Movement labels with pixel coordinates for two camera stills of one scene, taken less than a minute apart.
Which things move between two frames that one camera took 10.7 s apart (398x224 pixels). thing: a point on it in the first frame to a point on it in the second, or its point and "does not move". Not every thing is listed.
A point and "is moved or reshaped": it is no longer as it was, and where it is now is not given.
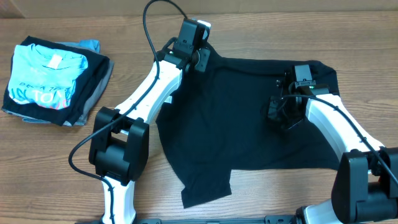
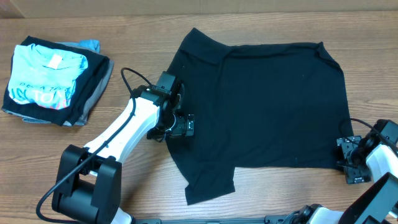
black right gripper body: [283, 112] to [356, 163]
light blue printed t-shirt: [43, 76] does not move
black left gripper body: [201, 56] to [175, 125]
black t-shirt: [216, 121] is moved or reshaped
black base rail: [269, 219] does not move
